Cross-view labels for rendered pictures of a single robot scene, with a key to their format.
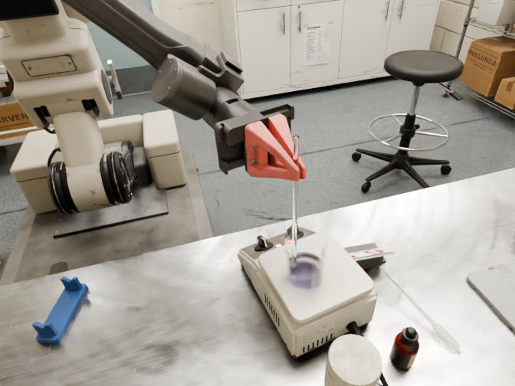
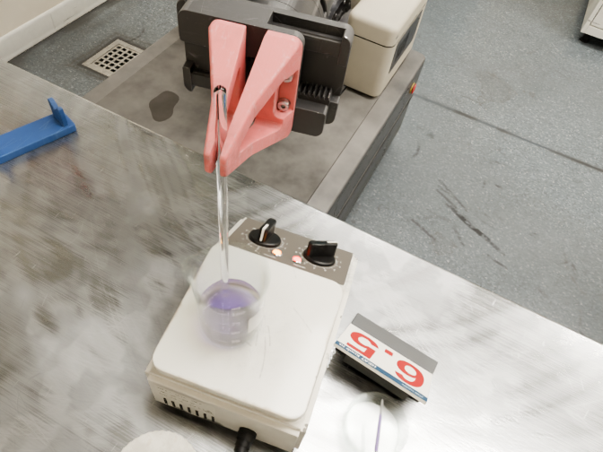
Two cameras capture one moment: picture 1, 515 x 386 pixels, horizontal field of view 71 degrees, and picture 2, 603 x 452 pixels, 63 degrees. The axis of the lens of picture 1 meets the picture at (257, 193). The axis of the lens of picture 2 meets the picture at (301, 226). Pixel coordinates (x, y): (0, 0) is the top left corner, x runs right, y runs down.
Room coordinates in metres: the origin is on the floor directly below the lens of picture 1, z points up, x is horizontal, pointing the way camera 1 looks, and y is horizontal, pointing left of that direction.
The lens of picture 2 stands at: (0.19, -0.17, 1.19)
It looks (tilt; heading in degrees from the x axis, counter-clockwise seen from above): 53 degrees down; 32
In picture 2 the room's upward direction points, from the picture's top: 11 degrees clockwise
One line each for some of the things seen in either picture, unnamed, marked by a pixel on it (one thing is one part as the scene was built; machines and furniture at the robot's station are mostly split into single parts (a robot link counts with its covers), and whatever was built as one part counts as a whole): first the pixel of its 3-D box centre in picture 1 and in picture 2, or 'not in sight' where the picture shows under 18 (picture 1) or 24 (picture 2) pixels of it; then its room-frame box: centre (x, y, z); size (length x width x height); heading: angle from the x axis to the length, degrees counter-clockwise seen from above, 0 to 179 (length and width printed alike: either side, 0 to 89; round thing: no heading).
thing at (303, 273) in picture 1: (303, 260); (226, 297); (0.31, -0.05, 0.87); 0.06 x 0.05 x 0.08; 122
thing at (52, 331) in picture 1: (60, 306); (26, 128); (0.34, 0.31, 0.77); 0.10 x 0.03 x 0.04; 174
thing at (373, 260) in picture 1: (358, 252); (388, 354); (0.40, -0.16, 0.77); 0.09 x 0.06 x 0.04; 98
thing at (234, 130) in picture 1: (270, 158); (224, 103); (0.34, -0.02, 1.01); 0.09 x 0.07 x 0.07; 28
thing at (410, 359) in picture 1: (406, 345); not in sight; (0.23, -0.17, 0.78); 0.03 x 0.03 x 0.07
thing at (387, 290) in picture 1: (385, 282); (374, 427); (0.35, -0.19, 0.76); 0.06 x 0.06 x 0.02
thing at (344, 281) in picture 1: (313, 272); (253, 324); (0.32, -0.07, 0.83); 0.12 x 0.12 x 0.01; 22
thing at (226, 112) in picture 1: (247, 129); (273, 38); (0.41, 0.01, 1.01); 0.10 x 0.07 x 0.07; 118
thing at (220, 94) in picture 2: (294, 211); (222, 219); (0.31, -0.04, 0.95); 0.01 x 0.01 x 0.20
